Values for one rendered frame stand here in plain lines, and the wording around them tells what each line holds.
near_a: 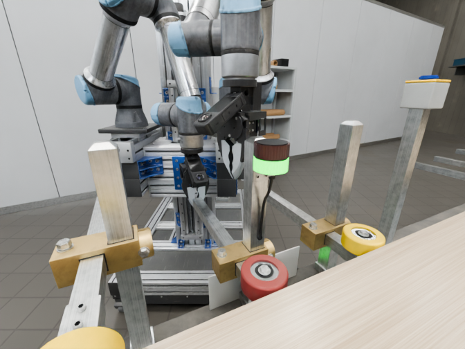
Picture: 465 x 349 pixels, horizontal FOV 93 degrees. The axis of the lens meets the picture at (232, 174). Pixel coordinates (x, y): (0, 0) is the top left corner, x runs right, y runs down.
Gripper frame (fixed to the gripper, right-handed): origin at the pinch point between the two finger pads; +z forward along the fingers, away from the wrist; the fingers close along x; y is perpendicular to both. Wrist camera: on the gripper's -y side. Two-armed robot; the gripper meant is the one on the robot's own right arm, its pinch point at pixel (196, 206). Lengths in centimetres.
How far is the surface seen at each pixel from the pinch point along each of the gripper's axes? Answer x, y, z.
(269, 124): -200, 252, 12
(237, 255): 0.7, -32.6, -4.4
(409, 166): -54, -33, -16
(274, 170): -2.7, -38.6, -24.4
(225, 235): -0.2, -24.0, -3.4
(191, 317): 10.6, -28.8, 12.6
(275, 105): -208, 249, -19
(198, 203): 0.6, -4.6, -3.4
